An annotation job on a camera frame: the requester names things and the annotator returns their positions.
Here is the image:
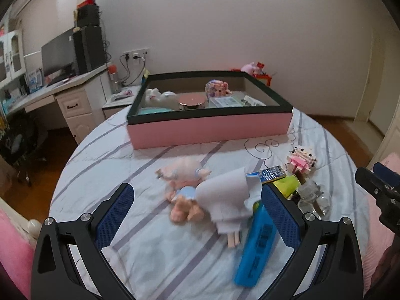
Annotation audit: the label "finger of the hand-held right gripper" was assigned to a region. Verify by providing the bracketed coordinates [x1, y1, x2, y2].
[355, 167, 393, 202]
[373, 162, 400, 191]

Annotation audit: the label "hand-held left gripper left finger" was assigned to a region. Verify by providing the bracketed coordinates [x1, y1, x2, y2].
[30, 183, 135, 300]

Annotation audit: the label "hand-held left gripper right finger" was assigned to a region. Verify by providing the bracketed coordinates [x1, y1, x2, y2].
[261, 184, 365, 300]

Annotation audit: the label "glass bottle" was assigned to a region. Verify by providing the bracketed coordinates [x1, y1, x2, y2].
[296, 179, 332, 218]

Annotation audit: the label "long blue box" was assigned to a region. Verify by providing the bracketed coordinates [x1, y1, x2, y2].
[234, 205, 278, 288]

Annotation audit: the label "small blue patterned box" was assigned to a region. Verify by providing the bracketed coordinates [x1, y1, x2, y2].
[245, 166, 287, 185]

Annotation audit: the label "pink block figure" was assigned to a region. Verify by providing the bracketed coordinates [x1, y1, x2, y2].
[287, 146, 318, 174]

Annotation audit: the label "teal oval dish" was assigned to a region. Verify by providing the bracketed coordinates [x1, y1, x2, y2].
[137, 106, 174, 115]

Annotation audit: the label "pink box with black rim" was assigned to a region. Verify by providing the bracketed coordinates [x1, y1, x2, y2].
[126, 71, 294, 150]

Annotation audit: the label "white plush toy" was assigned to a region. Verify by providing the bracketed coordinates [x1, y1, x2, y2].
[144, 88, 177, 111]

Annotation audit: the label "clear plastic box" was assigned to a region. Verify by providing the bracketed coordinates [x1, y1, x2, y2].
[209, 96, 248, 109]

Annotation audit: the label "rose gold jar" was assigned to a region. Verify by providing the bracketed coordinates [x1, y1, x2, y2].
[178, 94, 206, 110]

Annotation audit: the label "person's right forearm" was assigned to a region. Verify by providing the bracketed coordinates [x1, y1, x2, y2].
[366, 243, 400, 300]

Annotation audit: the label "pink printed quilt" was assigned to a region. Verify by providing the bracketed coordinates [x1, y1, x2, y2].
[362, 152, 400, 276]

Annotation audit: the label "white wardrobe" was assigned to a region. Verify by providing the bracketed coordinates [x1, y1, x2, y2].
[366, 112, 400, 177]

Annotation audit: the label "striped white tablecloth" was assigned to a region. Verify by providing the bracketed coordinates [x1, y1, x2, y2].
[50, 106, 376, 300]

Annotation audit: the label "white room door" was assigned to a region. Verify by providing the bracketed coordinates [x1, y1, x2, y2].
[355, 27, 389, 126]

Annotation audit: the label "pink fuzzy blanket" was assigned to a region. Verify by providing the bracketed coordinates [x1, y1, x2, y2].
[0, 208, 36, 300]

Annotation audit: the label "low white side cabinet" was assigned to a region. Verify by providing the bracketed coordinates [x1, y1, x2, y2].
[101, 84, 148, 123]

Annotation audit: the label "black office chair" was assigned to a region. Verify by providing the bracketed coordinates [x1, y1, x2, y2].
[0, 112, 50, 189]

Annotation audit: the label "white desk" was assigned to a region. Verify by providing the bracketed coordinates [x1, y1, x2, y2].
[0, 64, 112, 146]

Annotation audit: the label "water bottle with orange cap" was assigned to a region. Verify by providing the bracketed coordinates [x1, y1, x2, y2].
[107, 63, 122, 95]

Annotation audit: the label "red storage crate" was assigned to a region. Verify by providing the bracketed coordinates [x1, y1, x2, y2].
[231, 68, 273, 87]

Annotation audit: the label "black keyboard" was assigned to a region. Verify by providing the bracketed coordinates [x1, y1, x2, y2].
[46, 75, 70, 86]

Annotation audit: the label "blue white carton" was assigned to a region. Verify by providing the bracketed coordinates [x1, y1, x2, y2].
[28, 68, 43, 89]

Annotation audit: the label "black computer tower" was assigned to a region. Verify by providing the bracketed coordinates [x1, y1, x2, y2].
[72, 25, 107, 75]

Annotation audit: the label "black computer monitor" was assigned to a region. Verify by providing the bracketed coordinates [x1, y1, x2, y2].
[41, 28, 79, 77]

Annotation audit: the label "white hutch cabinet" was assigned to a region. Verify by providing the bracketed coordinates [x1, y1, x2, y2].
[0, 29, 27, 89]

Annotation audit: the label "black speaker box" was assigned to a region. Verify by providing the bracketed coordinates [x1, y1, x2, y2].
[76, 4, 101, 28]

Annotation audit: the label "black power cable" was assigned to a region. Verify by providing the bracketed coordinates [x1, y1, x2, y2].
[119, 53, 148, 87]

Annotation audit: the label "white wall power outlets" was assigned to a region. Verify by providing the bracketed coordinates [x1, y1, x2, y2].
[123, 48, 150, 61]

